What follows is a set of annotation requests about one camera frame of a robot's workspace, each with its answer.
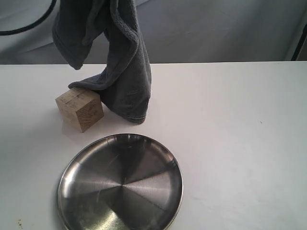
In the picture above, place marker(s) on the grey-blue fleece towel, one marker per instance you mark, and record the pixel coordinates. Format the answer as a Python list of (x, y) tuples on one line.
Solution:
[(124, 86)]

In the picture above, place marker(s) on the wooden cube block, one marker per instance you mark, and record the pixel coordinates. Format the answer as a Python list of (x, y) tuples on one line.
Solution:
[(80, 108)]

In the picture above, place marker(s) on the round stainless steel plate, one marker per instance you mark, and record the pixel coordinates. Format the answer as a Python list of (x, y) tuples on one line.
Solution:
[(120, 182)]

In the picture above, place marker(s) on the grey backdrop cloth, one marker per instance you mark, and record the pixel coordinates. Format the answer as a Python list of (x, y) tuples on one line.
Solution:
[(174, 31)]

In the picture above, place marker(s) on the black backdrop stand pole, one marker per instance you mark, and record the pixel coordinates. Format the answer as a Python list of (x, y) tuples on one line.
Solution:
[(299, 44)]

